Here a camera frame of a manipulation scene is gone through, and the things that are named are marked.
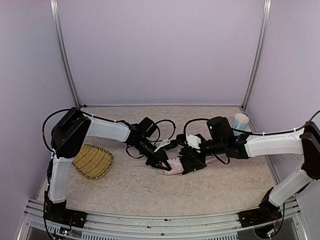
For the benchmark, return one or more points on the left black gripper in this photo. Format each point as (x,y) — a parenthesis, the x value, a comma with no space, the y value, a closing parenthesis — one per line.
(155,157)

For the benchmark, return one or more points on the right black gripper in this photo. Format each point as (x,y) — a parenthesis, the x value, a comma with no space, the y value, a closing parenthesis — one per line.
(194,157)

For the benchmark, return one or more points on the pink and black folding umbrella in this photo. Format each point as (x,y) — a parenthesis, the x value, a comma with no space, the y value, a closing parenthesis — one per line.
(184,163)

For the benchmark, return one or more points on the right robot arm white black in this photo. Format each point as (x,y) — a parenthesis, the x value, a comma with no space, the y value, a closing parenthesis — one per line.
(303,141)

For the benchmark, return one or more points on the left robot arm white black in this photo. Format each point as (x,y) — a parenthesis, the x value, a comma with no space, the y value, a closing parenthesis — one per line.
(68,135)

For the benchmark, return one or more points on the light blue paper cup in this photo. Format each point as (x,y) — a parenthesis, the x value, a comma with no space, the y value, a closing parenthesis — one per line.
(240,122)

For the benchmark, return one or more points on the woven bamboo tray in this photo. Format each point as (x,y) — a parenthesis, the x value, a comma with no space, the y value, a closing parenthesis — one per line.
(93,162)

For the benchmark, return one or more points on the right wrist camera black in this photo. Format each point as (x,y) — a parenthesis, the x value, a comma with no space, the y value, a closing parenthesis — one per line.
(189,140)

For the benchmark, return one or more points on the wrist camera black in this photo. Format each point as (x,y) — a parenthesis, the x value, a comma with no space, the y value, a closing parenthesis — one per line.
(167,144)
(189,140)

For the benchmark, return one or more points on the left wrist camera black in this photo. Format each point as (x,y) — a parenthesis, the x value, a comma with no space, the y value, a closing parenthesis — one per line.
(167,144)

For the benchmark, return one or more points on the aluminium front rail frame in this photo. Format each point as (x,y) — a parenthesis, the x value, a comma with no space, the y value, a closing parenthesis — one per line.
(109,226)

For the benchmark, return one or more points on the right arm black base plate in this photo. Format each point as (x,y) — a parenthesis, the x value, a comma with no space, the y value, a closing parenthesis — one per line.
(260,215)

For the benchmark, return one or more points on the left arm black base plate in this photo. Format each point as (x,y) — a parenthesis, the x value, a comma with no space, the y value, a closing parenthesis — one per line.
(65,216)

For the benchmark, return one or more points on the right aluminium corner post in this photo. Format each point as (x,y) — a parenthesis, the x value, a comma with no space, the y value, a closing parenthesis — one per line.
(258,54)

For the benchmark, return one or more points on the aluminium corner post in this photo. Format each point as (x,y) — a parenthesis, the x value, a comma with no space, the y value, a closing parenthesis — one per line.
(54,6)
(258,54)

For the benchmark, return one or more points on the left aluminium corner post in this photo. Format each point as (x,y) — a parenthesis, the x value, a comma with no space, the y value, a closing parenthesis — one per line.
(54,6)

